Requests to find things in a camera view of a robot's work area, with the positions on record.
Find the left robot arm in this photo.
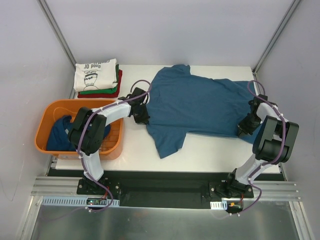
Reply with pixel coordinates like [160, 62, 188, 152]
[68, 87, 150, 195]

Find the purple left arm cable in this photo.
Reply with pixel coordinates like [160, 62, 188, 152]
[47, 79, 153, 221]

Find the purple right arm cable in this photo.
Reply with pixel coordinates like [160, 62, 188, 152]
[212, 79, 288, 221]

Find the red folded t-shirt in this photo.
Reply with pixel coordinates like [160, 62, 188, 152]
[77, 69, 123, 99]

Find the white slotted cable duct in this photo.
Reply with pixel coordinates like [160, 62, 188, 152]
[210, 200, 228, 211]

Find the aluminium frame post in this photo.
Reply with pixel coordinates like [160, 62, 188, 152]
[252, 0, 303, 76]
[37, 0, 76, 68]

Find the teal blue t-shirt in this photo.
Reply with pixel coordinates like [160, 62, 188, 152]
[146, 64, 256, 159]

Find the orange plastic basket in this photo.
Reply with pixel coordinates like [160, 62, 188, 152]
[34, 98, 125, 161]

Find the white folded printed t-shirt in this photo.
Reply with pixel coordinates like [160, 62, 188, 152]
[73, 58, 118, 92]

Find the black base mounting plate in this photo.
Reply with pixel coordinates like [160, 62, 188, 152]
[76, 171, 254, 209]

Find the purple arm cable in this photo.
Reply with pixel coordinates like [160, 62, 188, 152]
[47, 79, 153, 221]
[212, 79, 288, 221]

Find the grey slotted cable duct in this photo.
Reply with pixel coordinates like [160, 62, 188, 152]
[41, 196, 120, 208]

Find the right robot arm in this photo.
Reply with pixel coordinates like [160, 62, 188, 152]
[225, 94, 299, 198]

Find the right aluminium frame post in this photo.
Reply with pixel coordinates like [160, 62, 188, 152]
[252, 0, 303, 76]

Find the aluminium front rail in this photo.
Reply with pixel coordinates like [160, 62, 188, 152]
[31, 176, 303, 202]

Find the left aluminium frame post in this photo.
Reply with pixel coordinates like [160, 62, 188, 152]
[37, 0, 76, 68]

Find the dark navy shirt in basket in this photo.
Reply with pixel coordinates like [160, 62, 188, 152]
[46, 114, 111, 152]

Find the green folded t-shirt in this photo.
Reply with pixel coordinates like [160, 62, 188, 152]
[79, 64, 120, 95]

